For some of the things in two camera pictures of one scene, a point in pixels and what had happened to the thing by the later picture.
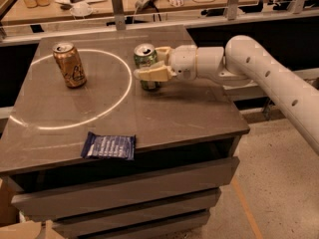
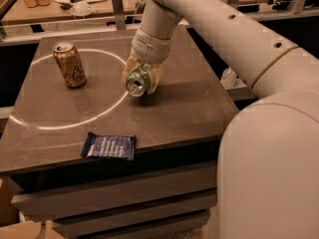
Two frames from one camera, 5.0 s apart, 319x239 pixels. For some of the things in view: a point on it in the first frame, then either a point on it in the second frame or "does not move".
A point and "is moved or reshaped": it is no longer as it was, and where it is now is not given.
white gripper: x=183 y=63 to x=151 y=48
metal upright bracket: x=118 y=8 does not move
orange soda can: x=70 y=65 does not move
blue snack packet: x=109 y=146 does not move
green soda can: x=144 y=55 is moved or reshaped
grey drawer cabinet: x=84 y=145 does not move
